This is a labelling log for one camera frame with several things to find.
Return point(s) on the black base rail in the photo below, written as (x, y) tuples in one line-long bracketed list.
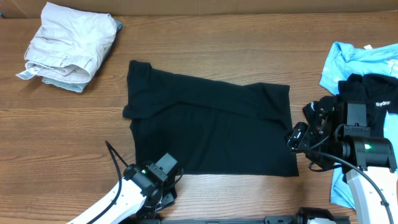
[(288, 219)]

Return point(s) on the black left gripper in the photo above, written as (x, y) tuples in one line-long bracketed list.
[(168, 197)]

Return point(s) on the folded beige pants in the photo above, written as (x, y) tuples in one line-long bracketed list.
[(70, 45)]

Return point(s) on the light blue t-shirt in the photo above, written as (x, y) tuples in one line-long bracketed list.
[(343, 60)]

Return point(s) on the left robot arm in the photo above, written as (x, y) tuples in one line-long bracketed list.
[(142, 190)]

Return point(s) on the black printed t-shirt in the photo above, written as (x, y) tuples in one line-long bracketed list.
[(377, 92)]

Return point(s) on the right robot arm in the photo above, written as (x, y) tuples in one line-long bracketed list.
[(369, 165)]

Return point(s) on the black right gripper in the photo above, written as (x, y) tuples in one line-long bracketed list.
[(302, 137)]

